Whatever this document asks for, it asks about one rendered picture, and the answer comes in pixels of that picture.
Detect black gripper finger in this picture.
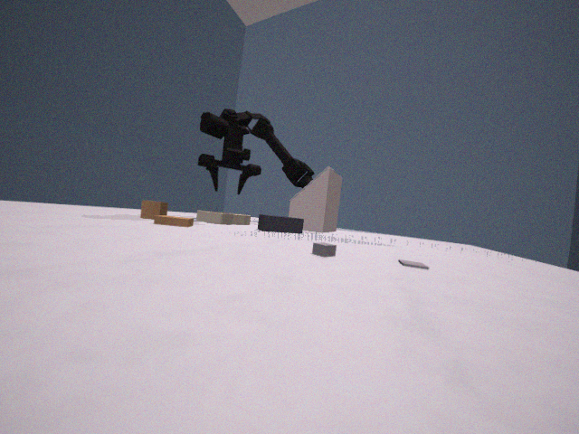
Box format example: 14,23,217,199
237,172,253,194
205,165,219,192

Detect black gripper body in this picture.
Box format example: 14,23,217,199
197,140,261,175

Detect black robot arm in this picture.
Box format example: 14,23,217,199
200,108,314,189

